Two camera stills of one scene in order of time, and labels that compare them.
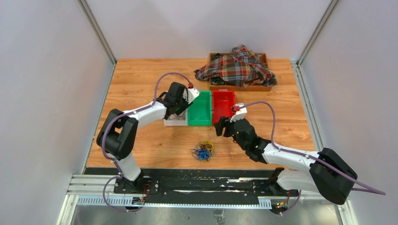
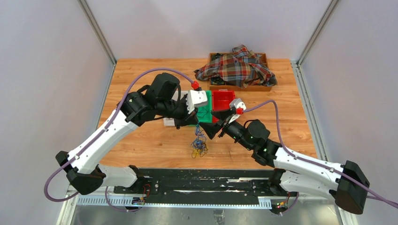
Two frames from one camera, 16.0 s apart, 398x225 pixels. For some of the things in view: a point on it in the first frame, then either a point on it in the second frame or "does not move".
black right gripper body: x=240 y=142 does not move
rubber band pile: x=208 y=145 -> x=195 y=151
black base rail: x=203 y=186 does not move
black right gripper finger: x=225 y=121 -> x=223 y=115
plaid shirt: x=244 y=68 does not move
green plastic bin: x=200 y=113 does not move
